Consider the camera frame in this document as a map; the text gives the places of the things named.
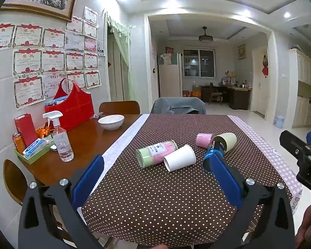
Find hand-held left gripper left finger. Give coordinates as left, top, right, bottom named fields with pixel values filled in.
left=18, top=155, right=105, bottom=249

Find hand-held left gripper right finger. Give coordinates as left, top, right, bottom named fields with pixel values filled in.
left=209, top=154, right=296, bottom=249

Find dark blue cup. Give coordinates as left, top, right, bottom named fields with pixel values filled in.
left=202, top=140, right=225, bottom=174

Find light green cup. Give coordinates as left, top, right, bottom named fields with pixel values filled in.
left=213, top=132, right=237, bottom=153

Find pink cup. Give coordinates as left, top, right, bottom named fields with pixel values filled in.
left=195, top=133, right=215, bottom=149

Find white paper cup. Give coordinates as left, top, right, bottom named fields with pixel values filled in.
left=163, top=144, right=197, bottom=172

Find person's right hand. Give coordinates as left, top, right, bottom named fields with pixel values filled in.
left=295, top=200, right=311, bottom=249

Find white cabinets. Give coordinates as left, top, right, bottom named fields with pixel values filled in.
left=288, top=47, right=311, bottom=129

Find clear spray bottle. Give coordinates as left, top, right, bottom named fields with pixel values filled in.
left=43, top=110, right=74, bottom=162

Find green tray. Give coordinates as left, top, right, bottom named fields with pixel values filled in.
left=14, top=139, right=58, bottom=165

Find white door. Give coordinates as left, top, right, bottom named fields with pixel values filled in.
left=251, top=47, right=270, bottom=117

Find white bowl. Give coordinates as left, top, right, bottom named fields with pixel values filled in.
left=98, top=114, right=125, bottom=131

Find blue tissue packet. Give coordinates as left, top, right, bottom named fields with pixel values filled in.
left=23, top=138, right=50, bottom=158

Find orange snack wrappers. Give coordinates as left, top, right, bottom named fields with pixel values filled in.
left=36, top=127, right=54, bottom=138

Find dark wooden desk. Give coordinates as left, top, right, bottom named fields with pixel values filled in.
left=201, top=84, right=253, bottom=110

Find red tote bag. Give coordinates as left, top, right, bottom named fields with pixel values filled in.
left=45, top=78, right=95, bottom=132

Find brown polka dot tablecloth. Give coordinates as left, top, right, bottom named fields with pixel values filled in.
left=81, top=113, right=293, bottom=242

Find clear green and pink jar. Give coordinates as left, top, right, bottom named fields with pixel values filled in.
left=135, top=139, right=178, bottom=168

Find brown wooden chair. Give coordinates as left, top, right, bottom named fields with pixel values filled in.
left=99, top=101, right=141, bottom=115
left=3, top=159, right=29, bottom=206

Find red hanging decoration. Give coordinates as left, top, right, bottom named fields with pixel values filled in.
left=261, top=52, right=270, bottom=76

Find red box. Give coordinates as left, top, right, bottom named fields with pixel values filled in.
left=15, top=114, right=39, bottom=148

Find orange can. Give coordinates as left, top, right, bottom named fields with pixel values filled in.
left=12, top=133, right=25, bottom=154

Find wooden desk chair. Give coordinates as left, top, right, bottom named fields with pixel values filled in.
left=209, top=83, right=223, bottom=106

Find grey jacket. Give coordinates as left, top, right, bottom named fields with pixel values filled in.
left=150, top=97, right=206, bottom=115

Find orange cardboard boxes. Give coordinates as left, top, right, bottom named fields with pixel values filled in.
left=183, top=84, right=202, bottom=98

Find white refrigerator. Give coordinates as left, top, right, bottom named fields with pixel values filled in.
left=158, top=53, right=183, bottom=98

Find window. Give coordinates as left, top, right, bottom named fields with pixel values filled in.
left=183, top=49, right=215, bottom=78

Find dark ceiling fan lamp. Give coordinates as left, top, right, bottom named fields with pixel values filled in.
left=198, top=27, right=213, bottom=43

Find green door curtain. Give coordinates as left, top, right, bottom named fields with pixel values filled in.
left=107, top=14, right=131, bottom=101

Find small framed wall picture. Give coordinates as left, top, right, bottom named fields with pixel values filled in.
left=237, top=44, right=247, bottom=60

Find wall of award certificates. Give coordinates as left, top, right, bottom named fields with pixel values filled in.
left=0, top=5, right=106, bottom=110

